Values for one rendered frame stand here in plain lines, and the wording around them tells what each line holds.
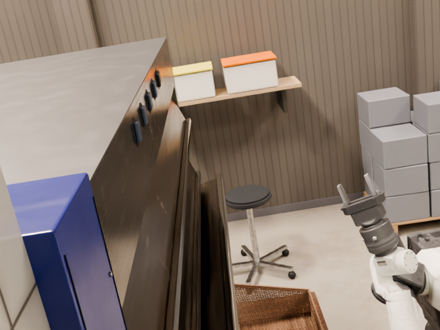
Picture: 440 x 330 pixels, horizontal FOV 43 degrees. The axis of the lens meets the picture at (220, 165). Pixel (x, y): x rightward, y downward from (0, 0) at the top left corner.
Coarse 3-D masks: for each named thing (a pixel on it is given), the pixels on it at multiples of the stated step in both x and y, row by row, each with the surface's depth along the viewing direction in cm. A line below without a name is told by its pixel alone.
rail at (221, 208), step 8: (224, 208) 227; (224, 216) 217; (224, 224) 210; (224, 232) 203; (224, 240) 198; (224, 248) 192; (224, 256) 187; (224, 264) 182; (224, 272) 177; (232, 296) 165; (232, 304) 159; (232, 312) 155; (232, 320) 152; (232, 328) 149
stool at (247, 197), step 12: (228, 192) 438; (240, 192) 434; (252, 192) 430; (264, 192) 426; (228, 204) 421; (240, 204) 416; (252, 204) 413; (252, 216) 434; (252, 228) 437; (252, 240) 441; (276, 252) 459; (288, 252) 466; (240, 264) 449; (252, 264) 448; (264, 264) 444; (276, 264) 440; (252, 276) 428
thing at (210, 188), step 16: (208, 192) 251; (224, 192) 249; (208, 208) 235; (208, 224) 220; (208, 240) 207; (208, 256) 196; (208, 272) 185; (208, 288) 176; (224, 288) 172; (208, 304) 167; (224, 304) 164; (208, 320) 160; (224, 320) 157
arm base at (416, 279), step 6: (420, 264) 173; (420, 270) 171; (396, 276) 168; (402, 276) 168; (408, 276) 168; (414, 276) 169; (420, 276) 169; (402, 282) 169; (408, 282) 167; (414, 282) 167; (420, 282) 168; (372, 288) 179; (414, 288) 168; (420, 288) 167; (378, 300) 177
